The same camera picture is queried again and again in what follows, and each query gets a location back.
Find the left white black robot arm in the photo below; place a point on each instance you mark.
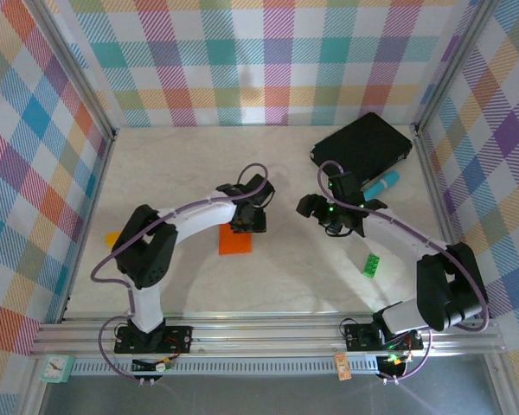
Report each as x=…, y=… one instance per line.
x=145, y=298

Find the small orange tag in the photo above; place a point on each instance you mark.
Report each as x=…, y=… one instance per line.
x=341, y=366

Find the orange cloth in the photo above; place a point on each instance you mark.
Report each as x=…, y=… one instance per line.
x=235, y=244

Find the aluminium side rail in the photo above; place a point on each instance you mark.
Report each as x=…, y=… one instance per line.
x=95, y=203
x=430, y=173

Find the black zippered case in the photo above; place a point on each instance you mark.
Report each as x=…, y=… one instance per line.
x=361, y=142

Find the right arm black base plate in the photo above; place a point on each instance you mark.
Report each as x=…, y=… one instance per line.
x=356, y=337

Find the mint green alarm clock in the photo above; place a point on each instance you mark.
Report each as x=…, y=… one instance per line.
x=54, y=368

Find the green toy brick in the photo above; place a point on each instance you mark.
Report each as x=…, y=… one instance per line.
x=370, y=265

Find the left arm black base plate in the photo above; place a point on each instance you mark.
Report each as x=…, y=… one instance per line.
x=177, y=339

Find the aluminium frame post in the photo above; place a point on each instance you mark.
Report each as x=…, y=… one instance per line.
x=88, y=91
x=451, y=65

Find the aluminium mounting rail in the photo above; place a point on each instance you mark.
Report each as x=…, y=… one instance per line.
x=264, y=341

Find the small yellow block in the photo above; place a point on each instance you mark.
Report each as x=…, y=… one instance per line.
x=112, y=239

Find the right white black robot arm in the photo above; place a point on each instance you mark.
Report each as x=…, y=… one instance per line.
x=445, y=289

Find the teal cylindrical tube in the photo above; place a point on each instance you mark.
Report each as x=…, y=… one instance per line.
x=385, y=183

